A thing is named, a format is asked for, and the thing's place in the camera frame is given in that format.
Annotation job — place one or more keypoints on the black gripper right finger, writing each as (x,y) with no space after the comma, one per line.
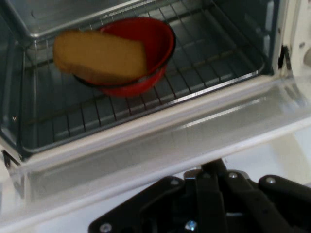
(267,206)

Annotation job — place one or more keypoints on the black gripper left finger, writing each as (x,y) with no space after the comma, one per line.
(170,206)

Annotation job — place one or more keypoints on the white oven knob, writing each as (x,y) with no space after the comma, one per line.
(308,57)

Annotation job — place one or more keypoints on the bread slice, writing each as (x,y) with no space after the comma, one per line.
(97,55)

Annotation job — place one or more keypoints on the red bowl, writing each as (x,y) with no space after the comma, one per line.
(155,36)

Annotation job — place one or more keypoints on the white toaster oven body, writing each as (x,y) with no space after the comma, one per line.
(233,21)

